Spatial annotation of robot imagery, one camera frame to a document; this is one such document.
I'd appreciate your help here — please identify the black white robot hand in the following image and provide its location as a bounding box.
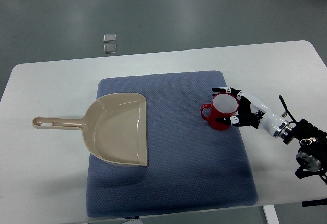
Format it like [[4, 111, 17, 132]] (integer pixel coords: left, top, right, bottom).
[[212, 87, 289, 137]]

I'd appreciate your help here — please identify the red cup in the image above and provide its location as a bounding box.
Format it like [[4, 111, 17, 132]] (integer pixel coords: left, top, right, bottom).
[[200, 93, 239, 131]]

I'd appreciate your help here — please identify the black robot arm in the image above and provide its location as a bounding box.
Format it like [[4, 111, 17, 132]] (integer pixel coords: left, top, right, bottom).
[[273, 96, 326, 182]]

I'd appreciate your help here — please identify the beige plastic dustpan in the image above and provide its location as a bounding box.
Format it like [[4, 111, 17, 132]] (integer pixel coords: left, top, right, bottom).
[[32, 93, 148, 167]]

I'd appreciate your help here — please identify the blue textured mat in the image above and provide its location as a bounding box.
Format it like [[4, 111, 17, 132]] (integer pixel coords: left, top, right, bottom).
[[86, 71, 258, 218]]

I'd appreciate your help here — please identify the white table leg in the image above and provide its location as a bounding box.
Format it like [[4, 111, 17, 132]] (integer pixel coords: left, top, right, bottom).
[[263, 205, 280, 224]]

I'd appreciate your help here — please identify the black table control panel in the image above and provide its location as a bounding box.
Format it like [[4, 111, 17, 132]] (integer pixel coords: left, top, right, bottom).
[[301, 198, 327, 207]]

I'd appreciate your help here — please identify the lower silver floor plate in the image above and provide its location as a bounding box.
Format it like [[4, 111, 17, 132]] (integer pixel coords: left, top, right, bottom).
[[103, 44, 117, 54]]

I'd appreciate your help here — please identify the silver floor plate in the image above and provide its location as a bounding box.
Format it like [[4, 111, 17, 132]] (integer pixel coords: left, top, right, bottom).
[[103, 44, 117, 54], [103, 34, 116, 43]]

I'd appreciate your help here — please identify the upper silver floor plate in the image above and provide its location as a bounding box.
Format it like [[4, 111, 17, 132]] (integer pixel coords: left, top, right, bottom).
[[103, 34, 116, 43]]

